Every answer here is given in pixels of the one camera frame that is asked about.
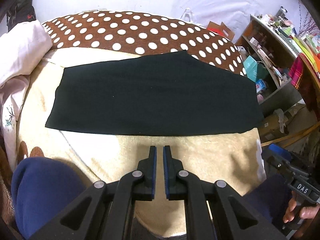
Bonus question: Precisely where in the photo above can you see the brown cardboard box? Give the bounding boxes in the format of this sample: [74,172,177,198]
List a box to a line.
[258,109,289,142]

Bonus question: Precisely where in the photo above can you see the beige brown polka-dot blanket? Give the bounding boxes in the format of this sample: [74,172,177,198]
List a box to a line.
[20,11,265,194]

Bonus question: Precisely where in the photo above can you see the red cardboard box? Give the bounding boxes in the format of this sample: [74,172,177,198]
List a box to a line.
[207,21,235,41]

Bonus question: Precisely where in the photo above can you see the red plaid cloth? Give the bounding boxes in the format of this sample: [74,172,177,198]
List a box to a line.
[289,56,304,89]

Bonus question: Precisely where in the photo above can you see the black backpack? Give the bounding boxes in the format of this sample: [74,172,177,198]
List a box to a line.
[7,0,36,31]

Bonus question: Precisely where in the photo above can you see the wooden bookshelf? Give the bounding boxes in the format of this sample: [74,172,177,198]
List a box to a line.
[236,15,319,119]

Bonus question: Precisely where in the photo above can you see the brown fleece blanket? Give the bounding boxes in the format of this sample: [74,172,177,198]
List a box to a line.
[0,148,14,226]

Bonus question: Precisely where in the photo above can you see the pink cylinder container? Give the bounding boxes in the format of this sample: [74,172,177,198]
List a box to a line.
[257,94,264,103]

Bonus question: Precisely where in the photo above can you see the person's right hand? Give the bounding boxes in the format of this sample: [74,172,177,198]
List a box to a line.
[283,197,319,239]

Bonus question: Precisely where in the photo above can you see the pink white quilt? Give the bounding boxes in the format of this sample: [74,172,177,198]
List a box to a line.
[1,20,53,171]

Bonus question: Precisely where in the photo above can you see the black pants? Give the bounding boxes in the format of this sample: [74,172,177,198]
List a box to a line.
[46,51,264,136]

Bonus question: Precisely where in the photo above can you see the teal paper bag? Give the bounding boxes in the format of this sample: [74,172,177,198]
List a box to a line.
[243,56,269,82]

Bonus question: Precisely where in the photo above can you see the blue white tissue pack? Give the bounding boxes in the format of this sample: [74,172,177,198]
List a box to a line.
[255,79,267,94]

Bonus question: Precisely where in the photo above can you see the navy blue left knee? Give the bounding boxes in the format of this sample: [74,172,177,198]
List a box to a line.
[11,157,86,239]

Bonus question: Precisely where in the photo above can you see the wooden chair frame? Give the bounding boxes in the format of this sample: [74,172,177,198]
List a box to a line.
[261,122,319,147]

